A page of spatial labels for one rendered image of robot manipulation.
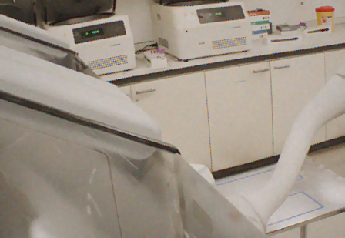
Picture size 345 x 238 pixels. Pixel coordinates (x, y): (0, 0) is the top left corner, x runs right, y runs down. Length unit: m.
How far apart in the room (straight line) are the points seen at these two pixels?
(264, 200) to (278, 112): 2.93
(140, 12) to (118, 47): 0.72
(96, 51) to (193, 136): 0.90
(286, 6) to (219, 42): 1.14
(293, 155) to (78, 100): 0.57
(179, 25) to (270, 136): 1.10
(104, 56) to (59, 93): 2.72
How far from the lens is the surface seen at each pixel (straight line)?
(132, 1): 4.04
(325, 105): 1.25
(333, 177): 1.96
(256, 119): 3.88
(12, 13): 3.61
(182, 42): 3.53
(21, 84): 0.67
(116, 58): 3.42
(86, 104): 0.69
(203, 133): 3.72
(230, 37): 3.66
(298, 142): 1.16
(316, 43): 4.01
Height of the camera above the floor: 1.67
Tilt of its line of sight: 17 degrees down
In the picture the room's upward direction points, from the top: 6 degrees counter-clockwise
